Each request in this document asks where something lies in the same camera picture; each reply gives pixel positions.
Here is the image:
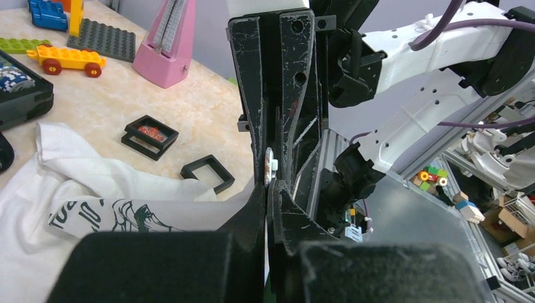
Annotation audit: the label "black square frame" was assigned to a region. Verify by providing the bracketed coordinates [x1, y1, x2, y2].
[121, 115, 179, 161]
[180, 154, 235, 194]

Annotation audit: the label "yellow triangular toy brick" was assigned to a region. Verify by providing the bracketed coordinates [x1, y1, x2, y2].
[69, 0, 84, 37]

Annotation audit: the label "green and pink bricks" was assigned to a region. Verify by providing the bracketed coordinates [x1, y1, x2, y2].
[410, 166, 448, 192]

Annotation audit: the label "pink metronome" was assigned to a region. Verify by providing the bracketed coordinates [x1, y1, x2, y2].
[132, 0, 196, 88]

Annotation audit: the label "red maple leaf brooch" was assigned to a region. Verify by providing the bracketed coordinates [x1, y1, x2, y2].
[138, 125, 166, 142]

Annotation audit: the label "dark grey baseplate right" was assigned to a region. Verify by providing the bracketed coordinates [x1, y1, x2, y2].
[67, 18, 136, 62]

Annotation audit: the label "black poker chip case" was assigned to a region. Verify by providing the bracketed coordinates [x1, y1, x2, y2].
[1, 50, 54, 173]

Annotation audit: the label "white and green garment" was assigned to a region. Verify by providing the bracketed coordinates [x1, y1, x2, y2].
[1, 122, 253, 302]

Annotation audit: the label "yellow orange toy car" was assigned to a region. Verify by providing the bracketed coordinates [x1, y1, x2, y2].
[26, 44, 107, 78]

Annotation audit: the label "orange toy cup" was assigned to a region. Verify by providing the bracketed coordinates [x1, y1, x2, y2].
[50, 0, 72, 13]

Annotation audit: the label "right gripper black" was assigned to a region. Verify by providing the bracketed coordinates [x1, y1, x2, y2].
[227, 0, 379, 189]

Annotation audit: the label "blue toy brick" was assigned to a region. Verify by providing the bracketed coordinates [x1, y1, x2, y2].
[27, 0, 68, 32]

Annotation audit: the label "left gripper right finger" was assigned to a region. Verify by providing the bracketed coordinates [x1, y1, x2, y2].
[267, 181, 488, 302]

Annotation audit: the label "green flat brick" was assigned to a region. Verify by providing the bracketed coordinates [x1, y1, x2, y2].
[0, 38, 52, 54]

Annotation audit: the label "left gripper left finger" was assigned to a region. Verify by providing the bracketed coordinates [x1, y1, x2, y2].
[47, 183, 266, 302]

